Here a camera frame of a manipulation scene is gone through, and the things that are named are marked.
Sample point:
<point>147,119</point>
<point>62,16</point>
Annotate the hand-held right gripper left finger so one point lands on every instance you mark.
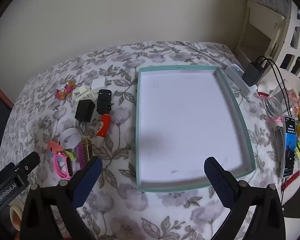
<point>87,180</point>

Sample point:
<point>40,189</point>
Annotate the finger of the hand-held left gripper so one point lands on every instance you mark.
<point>27,162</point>

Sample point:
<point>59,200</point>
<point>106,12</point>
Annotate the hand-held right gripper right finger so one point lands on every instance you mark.
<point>220,182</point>

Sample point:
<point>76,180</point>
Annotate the salmon and blue toy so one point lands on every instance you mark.
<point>52,147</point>

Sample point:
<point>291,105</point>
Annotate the gold patterned box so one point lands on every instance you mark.
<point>86,148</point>

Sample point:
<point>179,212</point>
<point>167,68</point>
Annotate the pink wristband watch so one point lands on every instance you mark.
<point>58,166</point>

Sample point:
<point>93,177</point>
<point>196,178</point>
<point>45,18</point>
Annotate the teal-rimmed white tray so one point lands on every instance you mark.
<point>190,130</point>

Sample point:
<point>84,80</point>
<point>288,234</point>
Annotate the black wall charger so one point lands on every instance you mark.
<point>84,110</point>

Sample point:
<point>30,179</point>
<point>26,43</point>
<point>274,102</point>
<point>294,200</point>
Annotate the black toy car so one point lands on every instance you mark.
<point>104,102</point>

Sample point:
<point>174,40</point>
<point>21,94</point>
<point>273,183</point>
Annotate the pink toy dog figure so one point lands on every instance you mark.
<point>65,91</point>

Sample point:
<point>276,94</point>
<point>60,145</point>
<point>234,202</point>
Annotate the cream plug adapter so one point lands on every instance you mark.
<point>84,93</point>

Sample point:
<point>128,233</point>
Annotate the white cube charger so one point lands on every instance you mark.
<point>98,83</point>

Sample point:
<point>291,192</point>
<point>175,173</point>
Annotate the tape roll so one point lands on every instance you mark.
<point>15,220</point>

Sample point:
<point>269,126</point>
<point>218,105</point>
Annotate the red serrated strip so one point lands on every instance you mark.
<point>290,177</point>
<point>263,95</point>

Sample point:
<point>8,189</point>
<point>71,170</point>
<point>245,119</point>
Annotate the smartphone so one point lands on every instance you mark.
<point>288,150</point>

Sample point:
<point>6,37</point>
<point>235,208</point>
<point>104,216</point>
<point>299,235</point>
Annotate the clear glass cup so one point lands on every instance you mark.
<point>277,102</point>

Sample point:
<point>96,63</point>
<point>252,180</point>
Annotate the white power strip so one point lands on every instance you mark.
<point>236,71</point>

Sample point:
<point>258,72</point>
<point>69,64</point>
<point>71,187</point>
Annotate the white lattice basket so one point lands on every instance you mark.
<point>293,51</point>

